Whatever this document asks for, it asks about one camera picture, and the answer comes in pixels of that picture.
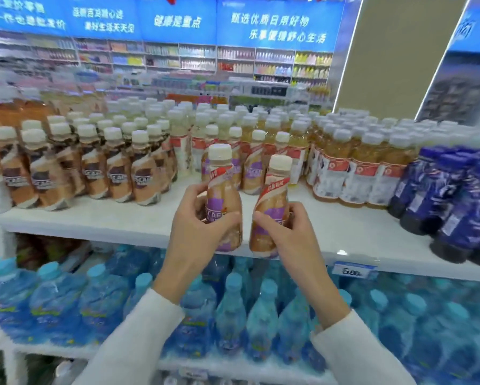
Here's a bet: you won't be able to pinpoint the person's left hand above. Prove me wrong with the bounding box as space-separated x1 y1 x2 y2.
162 182 243 282

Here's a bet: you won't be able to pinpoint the person's right hand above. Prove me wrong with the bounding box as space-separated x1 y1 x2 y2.
253 201 333 291

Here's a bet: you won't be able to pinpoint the purple label coffee drink bottle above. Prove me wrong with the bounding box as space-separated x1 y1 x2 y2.
249 155 293 259
205 143 244 253

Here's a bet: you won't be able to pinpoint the person's left forearm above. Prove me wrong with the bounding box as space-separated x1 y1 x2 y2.
72 268 208 385

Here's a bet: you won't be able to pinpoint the person's right forearm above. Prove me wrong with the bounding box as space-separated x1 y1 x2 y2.
282 276 417 385

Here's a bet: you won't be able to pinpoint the group of purple coffee bottles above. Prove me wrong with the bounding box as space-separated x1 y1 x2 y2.
201 124 292 196

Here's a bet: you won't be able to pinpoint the white shelf board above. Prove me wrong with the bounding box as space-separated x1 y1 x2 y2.
0 175 480 284
0 328 338 385

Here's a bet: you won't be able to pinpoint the row of white milk bottles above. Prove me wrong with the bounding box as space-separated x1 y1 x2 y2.
166 99 209 182

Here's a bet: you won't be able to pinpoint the white blue price tag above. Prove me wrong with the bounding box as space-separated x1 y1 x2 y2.
331 261 379 280

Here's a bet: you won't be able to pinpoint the group of yellow tea bottles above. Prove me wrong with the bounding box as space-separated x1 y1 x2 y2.
260 107 461 210

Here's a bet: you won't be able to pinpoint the white lower shelf board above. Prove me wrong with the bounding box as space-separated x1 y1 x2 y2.
0 328 338 385

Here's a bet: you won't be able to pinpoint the large blue water jug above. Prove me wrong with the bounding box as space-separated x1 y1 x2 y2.
29 261 87 339
0 257 39 331
79 264 130 340

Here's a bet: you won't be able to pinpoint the row of brown coffee bottles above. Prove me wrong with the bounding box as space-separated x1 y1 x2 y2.
0 112 179 211

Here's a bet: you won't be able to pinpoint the small price tag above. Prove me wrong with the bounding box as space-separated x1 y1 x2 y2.
178 367 209 382

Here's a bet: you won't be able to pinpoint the group of small water bottles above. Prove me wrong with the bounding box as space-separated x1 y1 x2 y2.
122 244 480 385

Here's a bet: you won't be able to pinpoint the group of dark blue bottles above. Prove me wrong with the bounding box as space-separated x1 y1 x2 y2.
387 145 480 268

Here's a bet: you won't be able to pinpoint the blue overhead banner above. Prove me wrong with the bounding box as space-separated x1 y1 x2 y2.
0 0 346 53

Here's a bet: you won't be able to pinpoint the group of amber tea bottles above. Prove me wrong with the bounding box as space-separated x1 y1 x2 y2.
0 87 104 197

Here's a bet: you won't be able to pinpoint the wall shelves of toiletries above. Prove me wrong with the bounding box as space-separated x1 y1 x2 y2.
0 30 333 105

